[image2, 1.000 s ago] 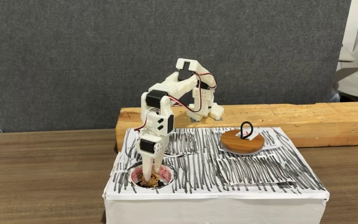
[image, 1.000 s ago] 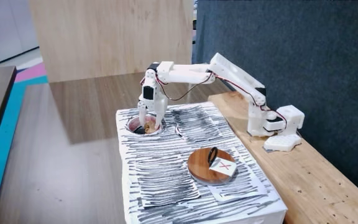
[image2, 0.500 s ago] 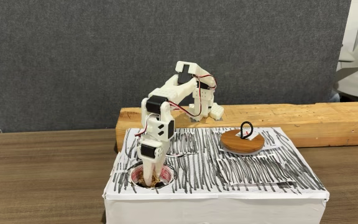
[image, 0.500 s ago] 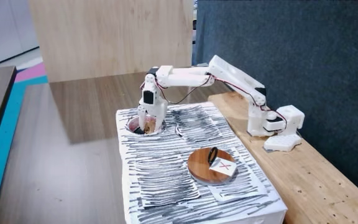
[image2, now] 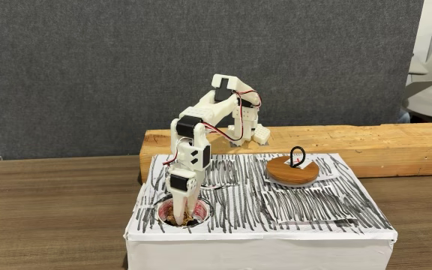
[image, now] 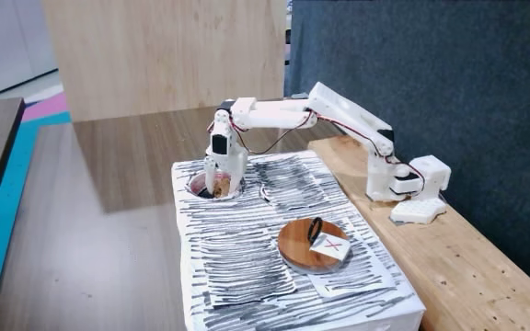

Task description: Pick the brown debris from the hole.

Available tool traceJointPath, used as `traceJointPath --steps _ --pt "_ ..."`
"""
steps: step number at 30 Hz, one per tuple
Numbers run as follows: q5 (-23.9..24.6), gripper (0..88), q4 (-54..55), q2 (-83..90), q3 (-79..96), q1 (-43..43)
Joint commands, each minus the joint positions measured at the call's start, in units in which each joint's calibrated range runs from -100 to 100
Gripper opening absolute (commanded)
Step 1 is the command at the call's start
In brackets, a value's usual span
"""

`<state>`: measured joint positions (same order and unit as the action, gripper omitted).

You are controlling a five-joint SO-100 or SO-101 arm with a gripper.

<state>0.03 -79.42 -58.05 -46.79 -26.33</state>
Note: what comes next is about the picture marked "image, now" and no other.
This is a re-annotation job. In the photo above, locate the black loop handle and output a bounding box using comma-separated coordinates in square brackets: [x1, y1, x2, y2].
[306, 217, 325, 245]

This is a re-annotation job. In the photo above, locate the white card with red cross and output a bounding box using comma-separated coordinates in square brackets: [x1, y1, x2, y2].
[309, 232, 352, 262]

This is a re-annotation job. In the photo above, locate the brown debris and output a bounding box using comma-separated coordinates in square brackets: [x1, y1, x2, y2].
[213, 176, 232, 200]

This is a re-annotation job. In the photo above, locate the light wooden beam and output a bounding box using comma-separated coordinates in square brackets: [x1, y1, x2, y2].
[308, 136, 530, 331]

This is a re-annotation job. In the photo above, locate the red black servo cable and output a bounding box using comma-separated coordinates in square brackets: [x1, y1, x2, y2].
[206, 109, 427, 195]

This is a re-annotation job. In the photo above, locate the round wooden disc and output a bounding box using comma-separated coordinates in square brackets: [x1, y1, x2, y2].
[277, 218, 352, 276]

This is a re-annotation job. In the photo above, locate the scribbled white paper sheet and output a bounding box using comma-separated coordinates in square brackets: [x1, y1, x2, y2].
[254, 154, 331, 211]
[199, 227, 297, 308]
[307, 217, 398, 299]

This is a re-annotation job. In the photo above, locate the grey fabric partition panel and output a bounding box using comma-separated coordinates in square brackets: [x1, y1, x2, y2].
[284, 0, 530, 302]

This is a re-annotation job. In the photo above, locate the light wood board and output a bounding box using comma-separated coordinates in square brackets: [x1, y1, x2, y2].
[42, 0, 288, 123]

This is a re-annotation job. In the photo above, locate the white box with black scribbles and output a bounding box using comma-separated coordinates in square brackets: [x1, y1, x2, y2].
[170, 150, 427, 331]

